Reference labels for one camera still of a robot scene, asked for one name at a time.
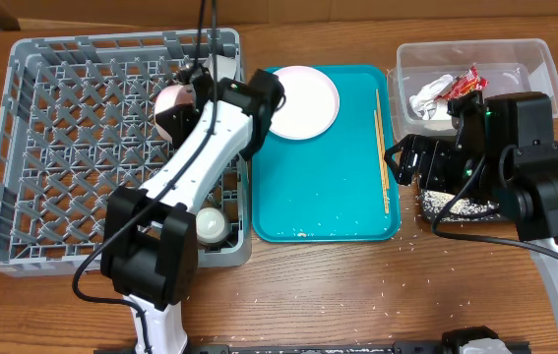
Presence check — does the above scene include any small white plate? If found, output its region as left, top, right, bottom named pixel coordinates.
left=154, top=85, right=198, bottom=148

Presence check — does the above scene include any white napkin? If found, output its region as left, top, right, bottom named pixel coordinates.
left=408, top=74, right=455, bottom=120

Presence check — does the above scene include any red snack wrapper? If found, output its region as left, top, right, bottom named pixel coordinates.
left=440, top=65, right=489, bottom=100

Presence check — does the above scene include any large white plate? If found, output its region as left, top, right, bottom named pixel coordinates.
left=270, top=66, right=340, bottom=141

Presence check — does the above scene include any white cup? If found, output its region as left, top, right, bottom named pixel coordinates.
left=196, top=207, right=230, bottom=246

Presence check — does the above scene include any grey bowl with food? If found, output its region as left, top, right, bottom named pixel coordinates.
left=203, top=55, right=238, bottom=83

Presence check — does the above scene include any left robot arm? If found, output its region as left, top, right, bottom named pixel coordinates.
left=100, top=68, right=285, bottom=353

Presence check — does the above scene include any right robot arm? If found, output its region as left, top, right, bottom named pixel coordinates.
left=384, top=90, right=558, bottom=327

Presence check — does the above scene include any black waste tray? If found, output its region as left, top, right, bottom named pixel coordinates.
left=416, top=190, right=507, bottom=223

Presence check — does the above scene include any left wooden chopstick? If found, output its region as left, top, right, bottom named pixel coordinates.
left=373, top=110, right=390, bottom=214

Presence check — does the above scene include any wooden chopstick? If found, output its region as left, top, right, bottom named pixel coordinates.
left=376, top=88, right=390, bottom=191
left=373, top=110, right=390, bottom=214

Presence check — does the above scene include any pile of rice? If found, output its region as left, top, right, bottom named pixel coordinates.
left=420, top=191, right=498, bottom=216

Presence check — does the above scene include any right wooden chopstick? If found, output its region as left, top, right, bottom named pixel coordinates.
left=376, top=88, right=390, bottom=191

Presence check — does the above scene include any teal serving tray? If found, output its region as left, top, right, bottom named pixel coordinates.
left=251, top=65, right=401, bottom=243

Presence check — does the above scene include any clear plastic bin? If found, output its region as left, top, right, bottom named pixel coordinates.
left=388, top=38, right=558, bottom=141

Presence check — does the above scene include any grey plastic dish rack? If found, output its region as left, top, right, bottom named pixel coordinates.
left=0, top=28, right=253, bottom=278

